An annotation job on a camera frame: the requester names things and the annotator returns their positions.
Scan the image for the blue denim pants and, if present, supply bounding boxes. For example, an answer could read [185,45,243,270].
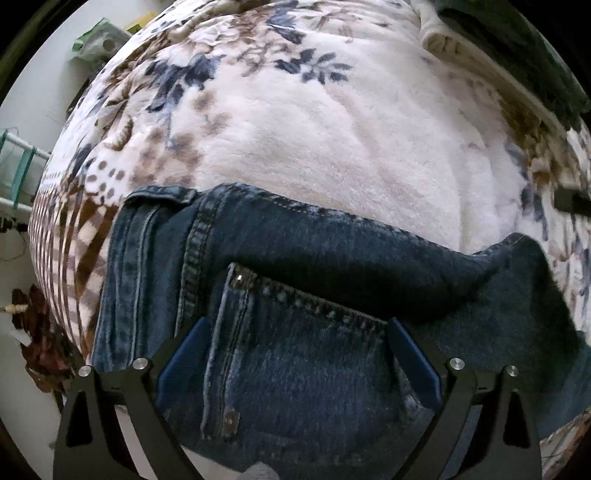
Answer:
[90,183,591,480]

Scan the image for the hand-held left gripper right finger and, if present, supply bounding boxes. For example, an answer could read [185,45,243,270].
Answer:
[388,318,542,480]

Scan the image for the white rack with teal straps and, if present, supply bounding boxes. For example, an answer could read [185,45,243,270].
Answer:
[0,128,51,213]

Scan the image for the green plastic bag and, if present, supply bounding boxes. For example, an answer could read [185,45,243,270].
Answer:
[71,17,132,62]

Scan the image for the cream folded cloth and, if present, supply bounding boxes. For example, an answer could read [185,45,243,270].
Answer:
[411,0,481,66]

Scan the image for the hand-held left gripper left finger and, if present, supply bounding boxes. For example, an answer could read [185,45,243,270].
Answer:
[52,316,213,480]

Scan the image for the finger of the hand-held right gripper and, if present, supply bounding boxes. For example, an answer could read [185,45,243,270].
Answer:
[556,188,591,214]

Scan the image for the floral fleece blanket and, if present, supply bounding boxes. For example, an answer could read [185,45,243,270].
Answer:
[28,0,591,480]

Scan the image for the dark red patterned cloth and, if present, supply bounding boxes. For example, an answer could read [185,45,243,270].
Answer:
[11,284,84,411]

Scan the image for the dark green cloth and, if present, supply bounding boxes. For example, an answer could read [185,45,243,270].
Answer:
[434,0,587,132]

